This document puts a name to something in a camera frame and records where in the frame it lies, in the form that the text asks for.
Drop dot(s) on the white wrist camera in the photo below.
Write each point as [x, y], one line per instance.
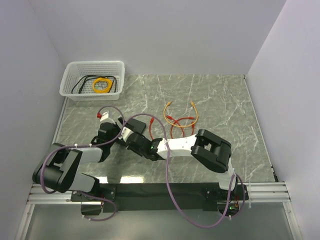
[105, 117]
[125, 133]

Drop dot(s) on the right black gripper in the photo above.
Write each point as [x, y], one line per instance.
[129, 147]

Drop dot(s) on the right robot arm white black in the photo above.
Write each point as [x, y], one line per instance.
[212, 151]

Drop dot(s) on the white perforated plastic basket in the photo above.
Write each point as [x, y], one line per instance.
[78, 77]

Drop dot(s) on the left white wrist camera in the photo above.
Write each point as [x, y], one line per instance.
[105, 117]

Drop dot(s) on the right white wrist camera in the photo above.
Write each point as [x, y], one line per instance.
[125, 133]

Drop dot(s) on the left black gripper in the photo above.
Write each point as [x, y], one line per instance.
[116, 126]

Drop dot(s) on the black network switch box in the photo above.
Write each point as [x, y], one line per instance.
[136, 125]

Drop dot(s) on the black front mounting bar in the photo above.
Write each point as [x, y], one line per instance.
[204, 196]

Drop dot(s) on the aluminium rail frame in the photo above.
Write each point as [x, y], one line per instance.
[267, 215]

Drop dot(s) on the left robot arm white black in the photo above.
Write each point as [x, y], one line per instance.
[61, 171]

